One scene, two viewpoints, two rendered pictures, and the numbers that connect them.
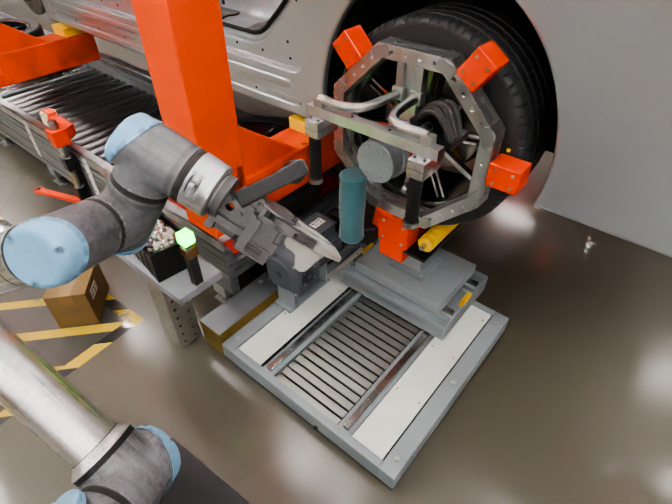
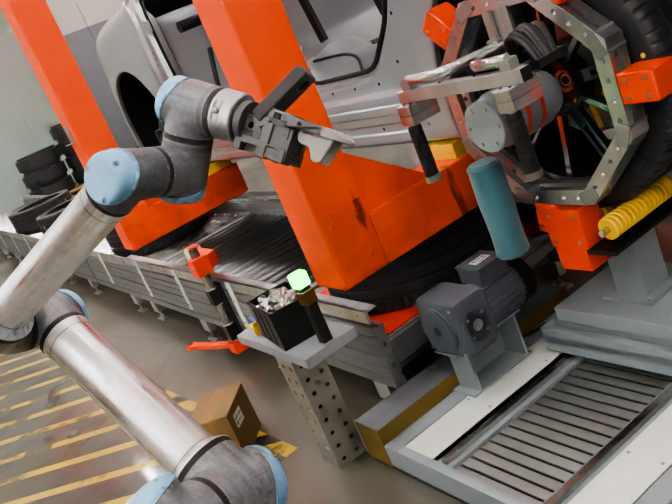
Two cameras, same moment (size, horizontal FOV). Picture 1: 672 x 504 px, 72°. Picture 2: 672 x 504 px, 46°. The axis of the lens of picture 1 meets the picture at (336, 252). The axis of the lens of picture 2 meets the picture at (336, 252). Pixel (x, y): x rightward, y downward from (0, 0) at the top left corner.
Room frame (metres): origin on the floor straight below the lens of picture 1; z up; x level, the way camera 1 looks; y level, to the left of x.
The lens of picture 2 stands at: (-0.65, -0.42, 1.25)
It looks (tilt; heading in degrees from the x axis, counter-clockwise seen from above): 17 degrees down; 23
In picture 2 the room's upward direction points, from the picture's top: 23 degrees counter-clockwise
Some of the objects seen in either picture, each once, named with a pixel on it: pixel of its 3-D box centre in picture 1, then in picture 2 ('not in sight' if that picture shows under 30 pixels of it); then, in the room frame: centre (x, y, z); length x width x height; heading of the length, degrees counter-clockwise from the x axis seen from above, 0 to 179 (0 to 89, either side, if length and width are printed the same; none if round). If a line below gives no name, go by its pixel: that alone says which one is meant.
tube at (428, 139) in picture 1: (422, 104); (504, 37); (1.13, -0.22, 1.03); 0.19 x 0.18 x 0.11; 140
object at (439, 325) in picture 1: (413, 279); (653, 318); (1.42, -0.33, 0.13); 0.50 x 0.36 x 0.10; 50
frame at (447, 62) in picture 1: (408, 139); (533, 98); (1.29, -0.22, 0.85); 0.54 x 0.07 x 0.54; 50
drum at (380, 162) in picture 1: (395, 148); (514, 110); (1.23, -0.17, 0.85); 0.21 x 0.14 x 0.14; 140
